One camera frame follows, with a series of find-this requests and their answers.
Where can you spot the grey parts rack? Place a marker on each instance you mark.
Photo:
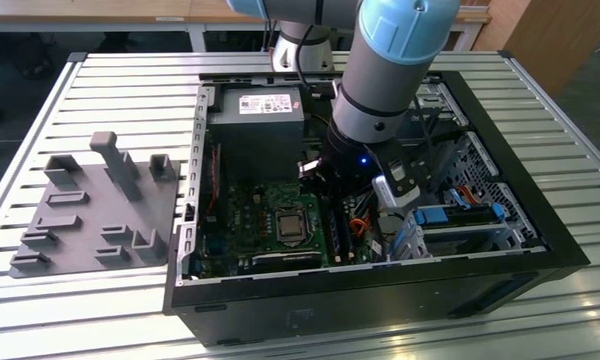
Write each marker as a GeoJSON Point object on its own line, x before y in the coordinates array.
{"type": "Point", "coordinates": [94, 221]}

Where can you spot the black open PC case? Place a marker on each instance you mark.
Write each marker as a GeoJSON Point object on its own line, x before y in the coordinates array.
{"type": "Point", "coordinates": [329, 307]}

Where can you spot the silver CPU in socket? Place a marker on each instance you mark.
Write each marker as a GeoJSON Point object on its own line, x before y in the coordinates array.
{"type": "Point", "coordinates": [290, 225]}

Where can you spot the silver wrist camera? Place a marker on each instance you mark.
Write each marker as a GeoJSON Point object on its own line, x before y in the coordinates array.
{"type": "Point", "coordinates": [397, 185]}

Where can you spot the brown wooden cabinet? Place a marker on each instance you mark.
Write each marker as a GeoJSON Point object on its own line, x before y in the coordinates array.
{"type": "Point", "coordinates": [554, 37]}

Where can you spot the blue disk carrier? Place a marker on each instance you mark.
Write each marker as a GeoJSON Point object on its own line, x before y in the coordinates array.
{"type": "Point", "coordinates": [434, 216]}

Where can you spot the green motherboard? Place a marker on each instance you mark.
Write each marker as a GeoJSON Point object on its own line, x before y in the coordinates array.
{"type": "Point", "coordinates": [264, 202]}

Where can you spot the silver blue-capped robot arm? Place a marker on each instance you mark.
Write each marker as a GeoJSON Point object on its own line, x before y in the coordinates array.
{"type": "Point", "coordinates": [380, 75]}

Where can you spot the metal drive cage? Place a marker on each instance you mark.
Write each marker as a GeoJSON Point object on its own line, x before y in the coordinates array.
{"type": "Point", "coordinates": [437, 108]}

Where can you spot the round grey case speaker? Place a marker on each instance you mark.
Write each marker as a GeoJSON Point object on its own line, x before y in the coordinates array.
{"type": "Point", "coordinates": [392, 225]}

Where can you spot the wooden desk with white frame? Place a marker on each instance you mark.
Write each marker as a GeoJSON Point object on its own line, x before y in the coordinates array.
{"type": "Point", "coordinates": [129, 18]}

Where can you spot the grey power supply unit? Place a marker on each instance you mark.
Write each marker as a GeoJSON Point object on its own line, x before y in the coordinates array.
{"type": "Point", "coordinates": [260, 127]}

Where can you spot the black graphics card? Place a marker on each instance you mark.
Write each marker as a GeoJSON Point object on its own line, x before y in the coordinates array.
{"type": "Point", "coordinates": [286, 259]}

